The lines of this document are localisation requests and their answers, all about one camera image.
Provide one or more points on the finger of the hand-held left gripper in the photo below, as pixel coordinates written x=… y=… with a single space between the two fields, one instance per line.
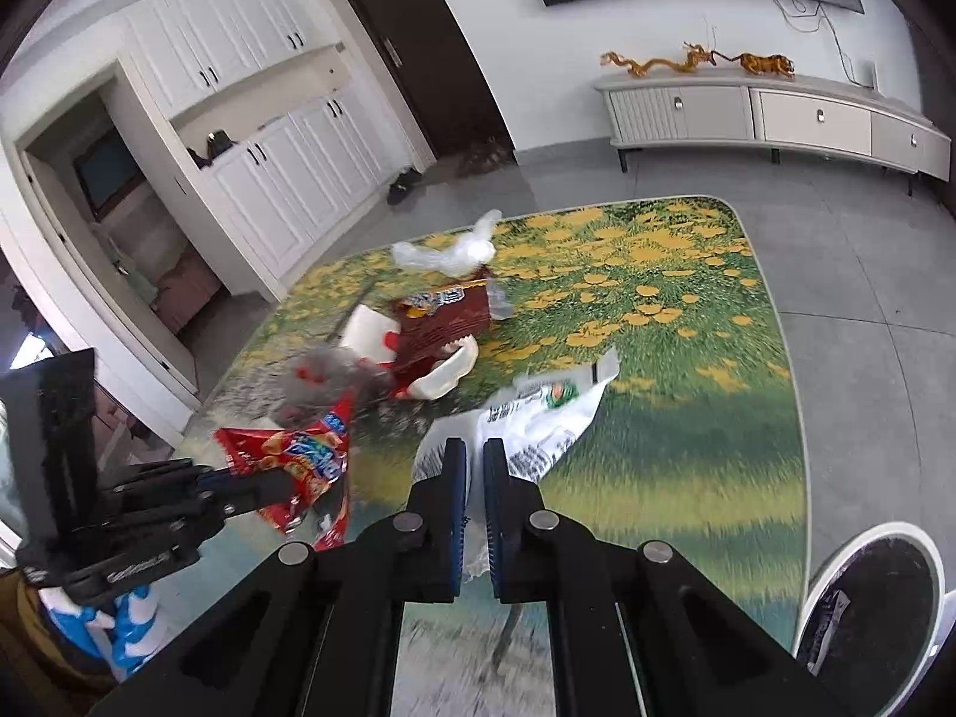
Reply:
x=239 y=491
x=142 y=566

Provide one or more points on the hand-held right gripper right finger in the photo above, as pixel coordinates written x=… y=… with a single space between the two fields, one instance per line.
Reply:
x=495 y=519

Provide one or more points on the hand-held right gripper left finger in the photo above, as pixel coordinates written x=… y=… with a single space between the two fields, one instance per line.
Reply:
x=455 y=515

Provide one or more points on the red snack packet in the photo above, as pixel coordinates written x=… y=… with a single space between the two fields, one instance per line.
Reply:
x=314 y=455

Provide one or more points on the white printed plastic bag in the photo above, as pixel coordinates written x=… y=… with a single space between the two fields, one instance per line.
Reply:
x=541 y=426

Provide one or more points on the grey plastic bag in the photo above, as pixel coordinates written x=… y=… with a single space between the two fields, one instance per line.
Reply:
x=328 y=381

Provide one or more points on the dark red snack bag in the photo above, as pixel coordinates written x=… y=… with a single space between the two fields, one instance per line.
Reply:
x=441 y=332

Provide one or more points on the white foam food box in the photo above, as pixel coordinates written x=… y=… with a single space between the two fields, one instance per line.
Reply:
x=367 y=332

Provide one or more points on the clear plastic bag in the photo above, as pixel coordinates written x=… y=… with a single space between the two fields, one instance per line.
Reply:
x=455 y=250

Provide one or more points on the white bin with black liner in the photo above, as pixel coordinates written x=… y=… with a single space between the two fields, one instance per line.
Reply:
x=881 y=612

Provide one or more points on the small clear plastic wrapper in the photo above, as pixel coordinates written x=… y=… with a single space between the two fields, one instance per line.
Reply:
x=499 y=300

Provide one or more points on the dark framed screen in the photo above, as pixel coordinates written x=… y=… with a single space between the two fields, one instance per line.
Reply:
x=108 y=175

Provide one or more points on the white hallway cabinet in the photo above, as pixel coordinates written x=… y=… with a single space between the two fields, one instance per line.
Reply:
x=291 y=164

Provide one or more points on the black shoes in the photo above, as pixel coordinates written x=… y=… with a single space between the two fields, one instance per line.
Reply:
x=403 y=185

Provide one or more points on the black handbag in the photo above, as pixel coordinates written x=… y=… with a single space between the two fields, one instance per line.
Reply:
x=219 y=146

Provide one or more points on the brown shoes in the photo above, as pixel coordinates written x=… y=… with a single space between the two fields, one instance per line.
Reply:
x=485 y=158

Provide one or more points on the dark brown entrance door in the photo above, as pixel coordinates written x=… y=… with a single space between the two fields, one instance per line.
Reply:
x=426 y=60

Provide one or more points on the golden dragon figurine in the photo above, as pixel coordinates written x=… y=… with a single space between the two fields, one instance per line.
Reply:
x=661 y=63

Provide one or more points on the white television cabinet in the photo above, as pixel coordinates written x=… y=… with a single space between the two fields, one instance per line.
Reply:
x=806 y=119

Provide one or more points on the golden tiger figurine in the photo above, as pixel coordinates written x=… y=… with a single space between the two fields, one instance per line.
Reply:
x=765 y=66

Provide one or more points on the white router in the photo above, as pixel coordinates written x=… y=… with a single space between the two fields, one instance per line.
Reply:
x=870 y=75

